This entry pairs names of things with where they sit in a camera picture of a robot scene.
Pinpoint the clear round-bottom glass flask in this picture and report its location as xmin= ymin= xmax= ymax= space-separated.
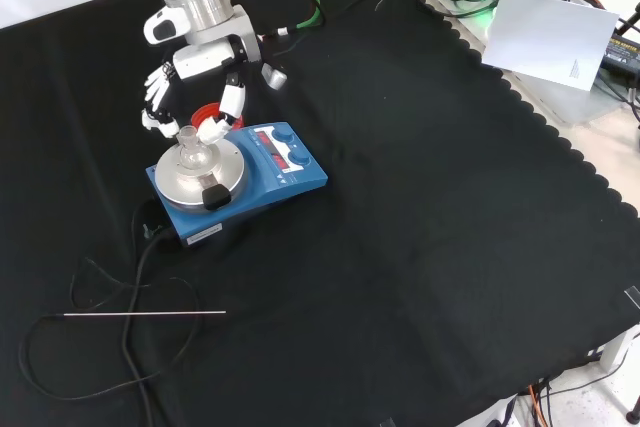
xmin=177 ymin=126 xmax=210 ymax=171

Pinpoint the black bench cloth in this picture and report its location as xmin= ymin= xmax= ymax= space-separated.
xmin=0 ymin=0 xmax=640 ymax=427

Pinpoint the white table leg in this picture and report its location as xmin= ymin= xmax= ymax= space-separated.
xmin=599 ymin=330 xmax=640 ymax=374

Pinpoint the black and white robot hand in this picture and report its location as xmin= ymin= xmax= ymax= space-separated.
xmin=140 ymin=35 xmax=249 ymax=145

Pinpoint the pale board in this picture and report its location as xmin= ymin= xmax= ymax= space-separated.
xmin=480 ymin=0 xmax=622 ymax=95

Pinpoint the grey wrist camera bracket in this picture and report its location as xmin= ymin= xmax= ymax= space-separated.
xmin=230 ymin=3 xmax=289 ymax=91

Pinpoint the thin metal temperature probe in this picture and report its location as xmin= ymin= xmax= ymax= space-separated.
xmin=63 ymin=309 xmax=228 ymax=319

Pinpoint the white wrist module black window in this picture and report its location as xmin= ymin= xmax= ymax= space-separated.
xmin=142 ymin=8 xmax=191 ymax=47

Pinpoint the thick black heater power cable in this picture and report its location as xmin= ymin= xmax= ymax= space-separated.
xmin=122 ymin=232 xmax=177 ymax=427

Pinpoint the thin black probe cable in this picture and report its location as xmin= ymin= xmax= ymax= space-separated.
xmin=18 ymin=199 xmax=202 ymax=401

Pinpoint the black power adapter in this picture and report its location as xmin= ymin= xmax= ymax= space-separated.
xmin=599 ymin=30 xmax=640 ymax=80

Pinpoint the blue-base heater with steel plate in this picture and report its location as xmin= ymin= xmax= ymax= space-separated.
xmin=145 ymin=120 xmax=330 ymax=251

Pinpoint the red ribbed flask stand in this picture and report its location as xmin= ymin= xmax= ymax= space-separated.
xmin=192 ymin=103 xmax=245 ymax=136

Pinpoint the orange floor cable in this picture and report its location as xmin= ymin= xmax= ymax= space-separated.
xmin=527 ymin=383 xmax=547 ymax=427

